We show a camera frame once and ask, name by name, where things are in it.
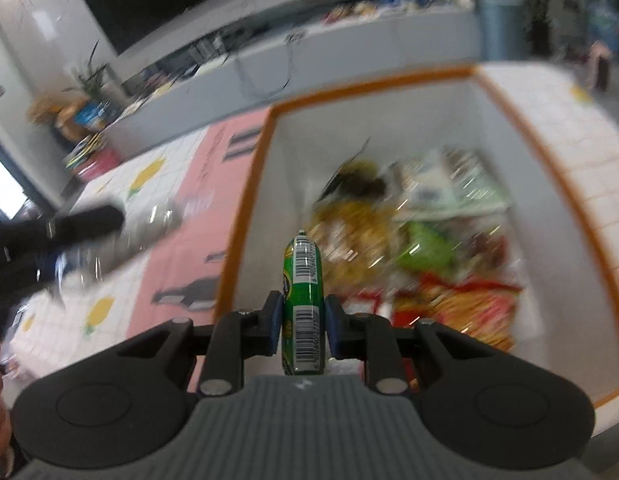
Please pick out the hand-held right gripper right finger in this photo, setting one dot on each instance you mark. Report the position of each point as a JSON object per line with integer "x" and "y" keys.
{"x": 335, "y": 322}

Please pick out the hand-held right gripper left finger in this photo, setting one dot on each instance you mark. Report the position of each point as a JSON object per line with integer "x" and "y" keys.
{"x": 274, "y": 317}

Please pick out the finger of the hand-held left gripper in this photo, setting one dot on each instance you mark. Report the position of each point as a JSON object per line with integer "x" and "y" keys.
{"x": 86, "y": 222}

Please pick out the green sausage stick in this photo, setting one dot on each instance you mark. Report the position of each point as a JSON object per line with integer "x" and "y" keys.
{"x": 304, "y": 300}

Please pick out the clear packet of white candies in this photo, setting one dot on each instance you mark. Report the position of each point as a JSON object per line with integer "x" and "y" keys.
{"x": 134, "y": 232}

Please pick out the clear bread packet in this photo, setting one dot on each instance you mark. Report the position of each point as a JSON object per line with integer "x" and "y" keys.
{"x": 354, "y": 240}

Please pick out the green raisin packet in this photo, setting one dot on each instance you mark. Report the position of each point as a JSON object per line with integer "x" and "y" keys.
{"x": 427, "y": 247}

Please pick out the red orange chip packet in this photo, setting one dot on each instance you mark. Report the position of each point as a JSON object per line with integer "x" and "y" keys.
{"x": 459, "y": 310}

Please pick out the black snack packet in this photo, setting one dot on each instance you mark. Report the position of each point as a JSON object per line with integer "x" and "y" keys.
{"x": 357, "y": 180}

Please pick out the white breadstick packet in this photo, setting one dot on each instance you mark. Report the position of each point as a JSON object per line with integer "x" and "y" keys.
{"x": 454, "y": 180}

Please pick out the orange cardboard box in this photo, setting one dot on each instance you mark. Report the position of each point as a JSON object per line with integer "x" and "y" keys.
{"x": 539, "y": 240}

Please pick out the pile of wrapped snacks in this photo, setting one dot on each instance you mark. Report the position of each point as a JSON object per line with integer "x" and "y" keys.
{"x": 352, "y": 11}

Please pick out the pink storage box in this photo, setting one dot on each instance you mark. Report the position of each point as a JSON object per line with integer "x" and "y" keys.
{"x": 96, "y": 165}

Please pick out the pink printed table mat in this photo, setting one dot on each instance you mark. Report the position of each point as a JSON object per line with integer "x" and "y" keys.
{"x": 189, "y": 240}

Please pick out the brown vase with dried flowers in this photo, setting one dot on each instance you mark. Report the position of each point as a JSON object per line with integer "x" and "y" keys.
{"x": 56, "y": 117}

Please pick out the small green potted plant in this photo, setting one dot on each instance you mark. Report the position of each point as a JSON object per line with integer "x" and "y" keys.
{"x": 91, "y": 77}

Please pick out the grey television console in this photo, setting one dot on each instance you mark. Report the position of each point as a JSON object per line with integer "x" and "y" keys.
{"x": 339, "y": 55}

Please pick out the lemon print checked tablecloth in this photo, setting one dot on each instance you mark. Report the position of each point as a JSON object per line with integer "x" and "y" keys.
{"x": 579, "y": 125}

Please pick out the blue grey trash bin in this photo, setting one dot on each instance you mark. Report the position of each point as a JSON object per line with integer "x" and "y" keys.
{"x": 502, "y": 27}

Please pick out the small pink appliance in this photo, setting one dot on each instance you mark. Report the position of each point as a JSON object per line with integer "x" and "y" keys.
{"x": 600, "y": 65}

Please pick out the tall leafy potted plant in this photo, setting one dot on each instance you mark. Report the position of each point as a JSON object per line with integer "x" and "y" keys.
{"x": 542, "y": 5}

